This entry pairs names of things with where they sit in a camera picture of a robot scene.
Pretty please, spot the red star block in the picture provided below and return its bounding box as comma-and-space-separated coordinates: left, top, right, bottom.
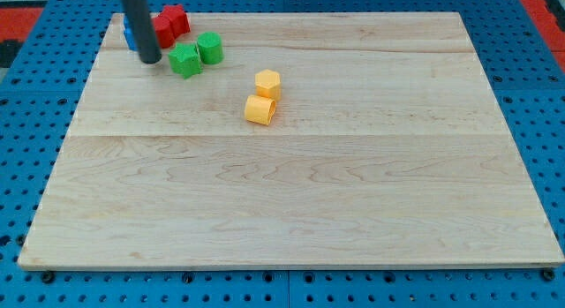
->
160, 4, 191, 38

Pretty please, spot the green cylinder block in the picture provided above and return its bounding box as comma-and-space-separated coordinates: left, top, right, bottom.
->
197, 32, 224, 64

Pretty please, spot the red rounded block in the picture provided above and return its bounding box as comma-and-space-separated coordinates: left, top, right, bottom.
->
152, 15, 176, 49

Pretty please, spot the light wooden board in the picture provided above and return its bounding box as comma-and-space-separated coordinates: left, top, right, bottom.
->
19, 12, 564, 271

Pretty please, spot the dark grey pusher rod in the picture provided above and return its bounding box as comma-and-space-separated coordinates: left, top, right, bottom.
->
121, 0, 162, 64

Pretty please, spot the yellow hexagon block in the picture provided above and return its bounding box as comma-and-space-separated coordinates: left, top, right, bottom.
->
255, 69, 282, 101

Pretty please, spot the green star block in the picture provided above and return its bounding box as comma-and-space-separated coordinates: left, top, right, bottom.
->
168, 43, 203, 79

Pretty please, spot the blue block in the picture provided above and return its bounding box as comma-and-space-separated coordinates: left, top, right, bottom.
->
123, 16, 137, 51

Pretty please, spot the yellow cylinder block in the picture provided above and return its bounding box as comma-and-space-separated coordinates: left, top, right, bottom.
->
244, 95, 276, 125

